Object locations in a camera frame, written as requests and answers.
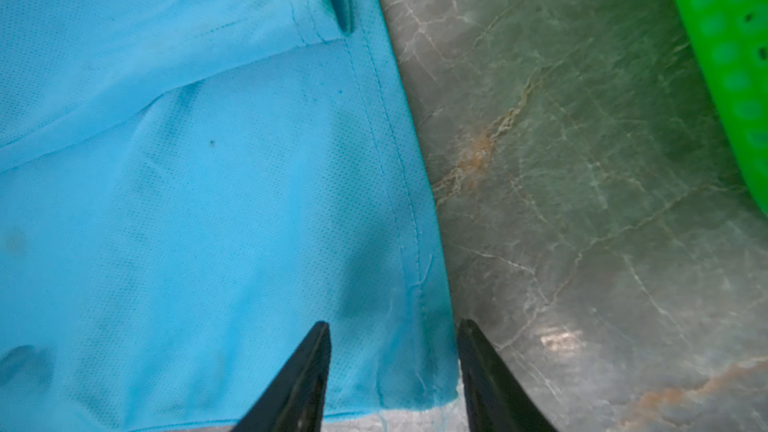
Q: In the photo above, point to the green plastic basket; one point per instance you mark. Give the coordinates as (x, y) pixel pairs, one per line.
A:
(729, 39)

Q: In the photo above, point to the teal t-shirt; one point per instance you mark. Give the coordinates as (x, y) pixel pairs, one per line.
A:
(187, 187)

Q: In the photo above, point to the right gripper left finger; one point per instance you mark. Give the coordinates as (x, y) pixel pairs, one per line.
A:
(294, 400)

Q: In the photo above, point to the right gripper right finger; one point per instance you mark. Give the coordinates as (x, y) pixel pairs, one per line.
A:
(495, 400)

